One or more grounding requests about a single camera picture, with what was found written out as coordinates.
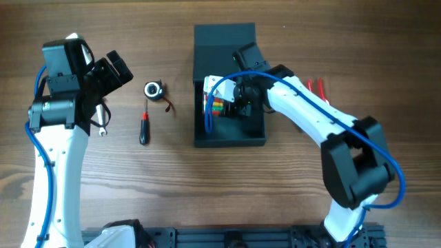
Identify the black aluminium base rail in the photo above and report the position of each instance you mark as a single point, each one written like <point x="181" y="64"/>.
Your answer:
<point x="297" y="236"/>

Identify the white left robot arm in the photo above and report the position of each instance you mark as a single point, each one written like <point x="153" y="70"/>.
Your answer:
<point x="69" y="99"/>

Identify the small silver wrench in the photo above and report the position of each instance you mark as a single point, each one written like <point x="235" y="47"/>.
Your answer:
<point x="101" y="119"/>

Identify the black round tape measure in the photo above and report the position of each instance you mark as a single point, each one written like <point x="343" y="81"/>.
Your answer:
<point x="155" y="91"/>

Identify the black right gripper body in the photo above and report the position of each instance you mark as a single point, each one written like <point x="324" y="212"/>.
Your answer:
<point x="239" y="108"/>

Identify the red handled pliers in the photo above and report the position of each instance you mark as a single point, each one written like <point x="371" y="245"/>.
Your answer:
<point x="321" y="89"/>

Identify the orange black multicolour tool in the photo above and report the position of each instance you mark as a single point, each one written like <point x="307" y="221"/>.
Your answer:
<point x="218" y="106"/>

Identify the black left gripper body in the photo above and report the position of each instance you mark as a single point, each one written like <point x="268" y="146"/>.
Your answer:
<point x="108" y="74"/>

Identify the black storage box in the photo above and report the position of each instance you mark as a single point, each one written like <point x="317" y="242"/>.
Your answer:
<point x="220" y="50"/>

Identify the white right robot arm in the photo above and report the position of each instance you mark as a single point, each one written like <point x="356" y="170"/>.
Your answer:
<point x="357" y="170"/>

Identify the black red handled screwdriver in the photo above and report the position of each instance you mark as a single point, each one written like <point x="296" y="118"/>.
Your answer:
<point x="144" y="136"/>

